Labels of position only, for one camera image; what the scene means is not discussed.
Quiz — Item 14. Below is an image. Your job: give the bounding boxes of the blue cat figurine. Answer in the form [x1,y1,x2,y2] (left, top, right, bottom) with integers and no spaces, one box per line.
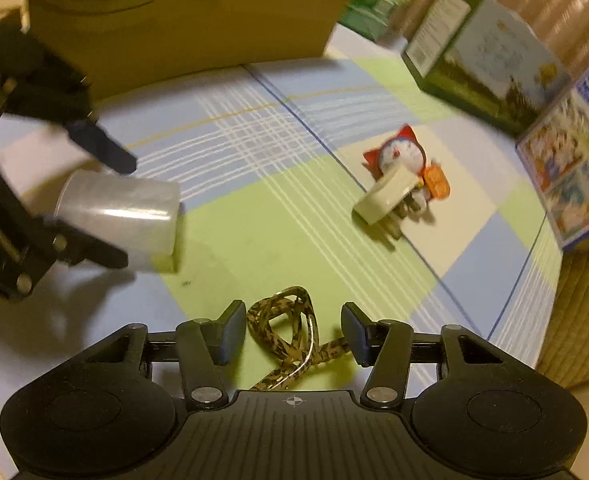
[363,125,451,224]

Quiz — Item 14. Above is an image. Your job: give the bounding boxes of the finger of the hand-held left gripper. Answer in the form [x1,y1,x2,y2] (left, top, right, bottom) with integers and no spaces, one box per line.
[3,81,138,176]
[28,216,130,271]

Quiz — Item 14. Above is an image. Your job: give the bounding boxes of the blue milk carton box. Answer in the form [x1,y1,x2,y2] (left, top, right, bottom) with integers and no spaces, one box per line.
[516,55,589,254]

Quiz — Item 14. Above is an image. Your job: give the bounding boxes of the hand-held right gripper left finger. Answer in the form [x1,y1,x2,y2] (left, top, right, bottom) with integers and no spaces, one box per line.
[94,300,248,407]

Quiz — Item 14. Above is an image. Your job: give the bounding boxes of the clear plastic cup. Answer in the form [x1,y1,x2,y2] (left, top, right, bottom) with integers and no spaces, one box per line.
[54,170,182,274]

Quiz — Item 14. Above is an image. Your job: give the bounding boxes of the white plug adapter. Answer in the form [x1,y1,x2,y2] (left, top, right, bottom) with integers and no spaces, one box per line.
[353,165,416,241]

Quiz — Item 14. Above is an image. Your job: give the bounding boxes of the green milk carton box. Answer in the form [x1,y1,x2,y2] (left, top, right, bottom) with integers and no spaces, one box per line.
[402,0,573,137]

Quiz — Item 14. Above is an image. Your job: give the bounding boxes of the small green boxes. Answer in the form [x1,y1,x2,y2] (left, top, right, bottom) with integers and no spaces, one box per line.
[337,0,415,44]

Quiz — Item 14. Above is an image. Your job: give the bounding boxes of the quilted tan cushion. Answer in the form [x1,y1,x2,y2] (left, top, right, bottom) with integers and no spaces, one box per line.
[537,237,589,389]

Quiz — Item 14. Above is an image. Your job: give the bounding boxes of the checked bed sheet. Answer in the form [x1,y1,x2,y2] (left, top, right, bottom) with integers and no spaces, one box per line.
[0,25,563,461]

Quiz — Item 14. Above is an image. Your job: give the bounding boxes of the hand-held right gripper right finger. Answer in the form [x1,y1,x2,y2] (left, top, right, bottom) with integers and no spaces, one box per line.
[341,302,496,405]

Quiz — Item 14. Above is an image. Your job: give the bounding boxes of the brown cardboard box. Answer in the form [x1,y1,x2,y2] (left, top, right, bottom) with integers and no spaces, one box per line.
[27,0,358,102]

